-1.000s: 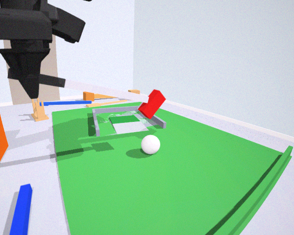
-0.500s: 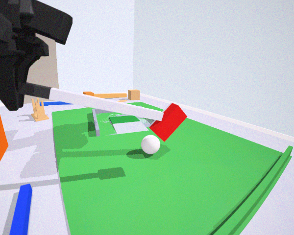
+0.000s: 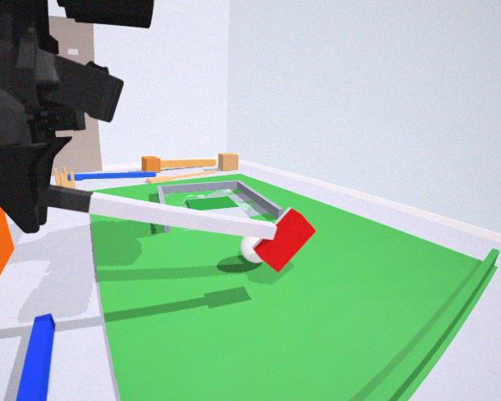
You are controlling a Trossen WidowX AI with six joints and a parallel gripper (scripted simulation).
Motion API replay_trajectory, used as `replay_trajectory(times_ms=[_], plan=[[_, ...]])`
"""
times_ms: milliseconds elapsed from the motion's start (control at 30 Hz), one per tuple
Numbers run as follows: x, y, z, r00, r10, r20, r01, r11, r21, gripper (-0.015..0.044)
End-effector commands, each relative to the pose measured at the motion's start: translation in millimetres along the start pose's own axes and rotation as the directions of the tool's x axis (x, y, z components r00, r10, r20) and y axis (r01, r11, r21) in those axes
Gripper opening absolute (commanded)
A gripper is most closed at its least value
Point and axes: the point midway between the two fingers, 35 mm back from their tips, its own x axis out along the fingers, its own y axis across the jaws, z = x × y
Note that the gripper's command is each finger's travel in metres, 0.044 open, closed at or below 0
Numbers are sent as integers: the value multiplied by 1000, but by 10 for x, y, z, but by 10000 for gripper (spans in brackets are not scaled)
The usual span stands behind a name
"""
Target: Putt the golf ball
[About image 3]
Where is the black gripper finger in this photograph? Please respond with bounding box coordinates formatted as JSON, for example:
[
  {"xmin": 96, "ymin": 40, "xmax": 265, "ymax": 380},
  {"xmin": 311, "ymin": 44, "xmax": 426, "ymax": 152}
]
[
  {"xmin": 37, "ymin": 136, "xmax": 73, "ymax": 226},
  {"xmin": 0, "ymin": 141, "xmax": 53, "ymax": 234}
]

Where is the white golf ball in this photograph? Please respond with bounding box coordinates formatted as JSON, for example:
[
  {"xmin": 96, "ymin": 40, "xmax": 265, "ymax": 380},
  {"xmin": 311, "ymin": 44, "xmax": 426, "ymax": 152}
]
[{"xmin": 240, "ymin": 236, "xmax": 263, "ymax": 263}]

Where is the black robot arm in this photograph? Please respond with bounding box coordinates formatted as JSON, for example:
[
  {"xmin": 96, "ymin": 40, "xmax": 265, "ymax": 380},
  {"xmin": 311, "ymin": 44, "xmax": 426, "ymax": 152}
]
[{"xmin": 0, "ymin": 0, "xmax": 154, "ymax": 123}]

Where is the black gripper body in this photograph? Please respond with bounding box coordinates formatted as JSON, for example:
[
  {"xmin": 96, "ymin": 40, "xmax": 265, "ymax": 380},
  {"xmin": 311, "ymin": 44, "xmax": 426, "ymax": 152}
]
[{"xmin": 0, "ymin": 2, "xmax": 86, "ymax": 147}]

